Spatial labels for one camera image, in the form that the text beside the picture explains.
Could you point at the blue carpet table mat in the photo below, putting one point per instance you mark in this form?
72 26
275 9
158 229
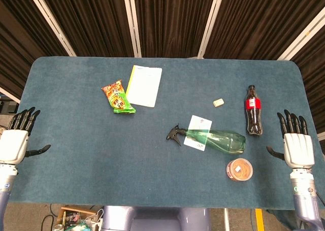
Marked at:
101 152

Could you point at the round brown lidded tub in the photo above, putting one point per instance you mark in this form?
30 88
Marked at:
239 170

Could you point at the green orange snack packet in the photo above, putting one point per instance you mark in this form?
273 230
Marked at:
118 96

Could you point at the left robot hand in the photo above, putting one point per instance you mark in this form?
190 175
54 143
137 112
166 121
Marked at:
12 146

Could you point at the white photo card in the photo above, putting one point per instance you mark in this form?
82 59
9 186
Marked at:
199 121

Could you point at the black equipment box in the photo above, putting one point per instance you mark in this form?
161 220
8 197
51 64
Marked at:
7 107

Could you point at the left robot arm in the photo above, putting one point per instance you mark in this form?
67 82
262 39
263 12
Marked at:
5 182

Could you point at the yellow floor tape strip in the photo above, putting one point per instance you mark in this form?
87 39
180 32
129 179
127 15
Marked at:
259 219

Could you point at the white eraser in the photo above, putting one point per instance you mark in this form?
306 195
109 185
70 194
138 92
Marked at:
218 102

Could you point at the white partition frame post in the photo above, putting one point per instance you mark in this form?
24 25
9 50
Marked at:
210 22
10 95
132 22
50 21
302 35

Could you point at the white table leg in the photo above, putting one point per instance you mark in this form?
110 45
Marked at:
226 219

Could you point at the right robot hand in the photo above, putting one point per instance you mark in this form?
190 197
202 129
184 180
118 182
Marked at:
299 149

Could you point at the grey robot torso base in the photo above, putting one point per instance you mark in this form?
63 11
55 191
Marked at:
152 219

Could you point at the wooden box of clutter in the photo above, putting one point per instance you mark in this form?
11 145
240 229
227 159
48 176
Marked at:
76 219

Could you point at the cola bottle red label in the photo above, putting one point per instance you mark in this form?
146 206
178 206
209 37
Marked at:
254 119

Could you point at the dark brown pleated curtain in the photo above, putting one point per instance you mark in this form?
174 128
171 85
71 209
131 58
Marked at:
172 17

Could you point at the white notepad yellow spine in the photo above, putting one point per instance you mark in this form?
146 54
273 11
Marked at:
144 86

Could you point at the green transparent spray bottle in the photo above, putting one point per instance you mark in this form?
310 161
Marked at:
223 141

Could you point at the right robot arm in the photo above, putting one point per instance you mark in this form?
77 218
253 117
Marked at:
303 198

